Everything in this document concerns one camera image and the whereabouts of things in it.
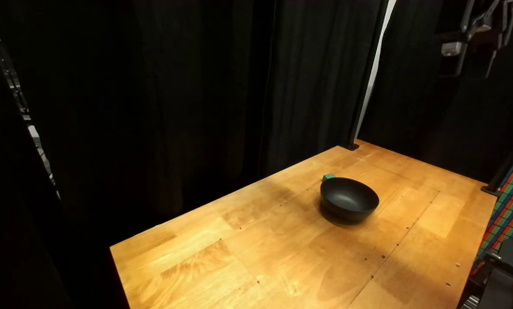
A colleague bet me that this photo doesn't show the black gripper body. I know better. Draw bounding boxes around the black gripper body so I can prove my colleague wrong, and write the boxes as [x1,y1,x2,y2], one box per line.
[460,0,513,48]

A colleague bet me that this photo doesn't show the black bowl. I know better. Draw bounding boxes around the black bowl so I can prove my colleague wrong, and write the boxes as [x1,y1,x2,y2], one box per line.
[319,175,381,225]

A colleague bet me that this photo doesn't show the white metal corner pole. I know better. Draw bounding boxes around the white metal corner pole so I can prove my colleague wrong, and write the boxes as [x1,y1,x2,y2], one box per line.
[342,0,398,153]

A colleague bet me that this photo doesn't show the colourful checkered cloth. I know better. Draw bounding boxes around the colourful checkered cloth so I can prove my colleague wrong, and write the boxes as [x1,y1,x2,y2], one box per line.
[477,141,513,266]

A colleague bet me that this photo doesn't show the black curtain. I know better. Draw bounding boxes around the black curtain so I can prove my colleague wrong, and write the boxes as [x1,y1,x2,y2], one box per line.
[0,0,513,309]

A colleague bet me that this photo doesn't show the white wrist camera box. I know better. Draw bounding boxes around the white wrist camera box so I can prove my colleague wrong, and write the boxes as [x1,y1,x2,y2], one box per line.
[440,39,465,58]

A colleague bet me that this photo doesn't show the black corner post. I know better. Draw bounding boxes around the black corner post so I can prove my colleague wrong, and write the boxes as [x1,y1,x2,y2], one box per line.
[481,134,513,197]

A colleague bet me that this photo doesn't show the grey metal frame bar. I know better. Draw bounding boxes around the grey metal frame bar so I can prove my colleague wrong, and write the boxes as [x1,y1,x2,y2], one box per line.
[0,5,64,202]

